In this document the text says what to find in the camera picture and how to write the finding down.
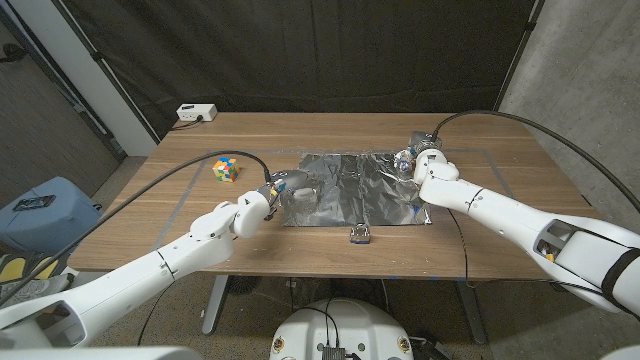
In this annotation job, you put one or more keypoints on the grey table leg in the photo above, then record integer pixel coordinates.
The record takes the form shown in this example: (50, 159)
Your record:
(215, 305)
(472, 315)

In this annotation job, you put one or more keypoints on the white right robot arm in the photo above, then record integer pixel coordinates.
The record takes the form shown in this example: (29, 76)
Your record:
(515, 220)

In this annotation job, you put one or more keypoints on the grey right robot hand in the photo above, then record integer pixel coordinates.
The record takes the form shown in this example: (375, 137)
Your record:
(425, 140)

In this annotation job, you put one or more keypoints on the white robot shoulder cover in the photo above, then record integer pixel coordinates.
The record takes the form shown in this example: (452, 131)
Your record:
(100, 354)

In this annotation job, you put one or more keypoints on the small foil-wrapped object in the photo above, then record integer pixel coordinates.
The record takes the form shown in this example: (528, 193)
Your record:
(360, 235)

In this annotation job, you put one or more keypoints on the grey tape outline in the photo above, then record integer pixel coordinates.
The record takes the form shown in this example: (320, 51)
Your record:
(280, 151)

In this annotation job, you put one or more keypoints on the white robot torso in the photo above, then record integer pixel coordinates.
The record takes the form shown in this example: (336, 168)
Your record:
(345, 325)

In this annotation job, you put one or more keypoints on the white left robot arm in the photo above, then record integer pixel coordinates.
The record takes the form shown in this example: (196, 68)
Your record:
(140, 275)

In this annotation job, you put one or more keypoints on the white power strip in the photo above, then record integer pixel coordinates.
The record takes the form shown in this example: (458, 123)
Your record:
(196, 112)

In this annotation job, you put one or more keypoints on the blue plastic container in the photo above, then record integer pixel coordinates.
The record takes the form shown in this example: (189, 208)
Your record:
(55, 225)

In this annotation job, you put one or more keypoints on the colourful cube toy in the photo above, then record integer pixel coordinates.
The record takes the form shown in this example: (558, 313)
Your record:
(226, 170)

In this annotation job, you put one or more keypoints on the black backdrop stand pole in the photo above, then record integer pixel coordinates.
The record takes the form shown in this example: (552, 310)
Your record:
(517, 50)
(105, 65)

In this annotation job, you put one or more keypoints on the aluminum foil sheet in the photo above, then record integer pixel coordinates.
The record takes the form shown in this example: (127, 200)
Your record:
(360, 195)

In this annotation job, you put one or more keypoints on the black slipper yellow insole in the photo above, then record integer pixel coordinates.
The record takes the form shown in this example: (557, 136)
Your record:
(46, 267)
(11, 269)

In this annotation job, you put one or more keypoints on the grey sneaker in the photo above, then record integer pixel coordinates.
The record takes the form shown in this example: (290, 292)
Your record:
(35, 286)

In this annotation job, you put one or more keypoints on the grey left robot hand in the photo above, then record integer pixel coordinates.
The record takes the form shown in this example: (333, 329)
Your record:
(295, 182)

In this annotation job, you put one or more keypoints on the black ribbed round object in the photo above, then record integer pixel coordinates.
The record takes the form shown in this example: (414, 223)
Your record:
(243, 285)

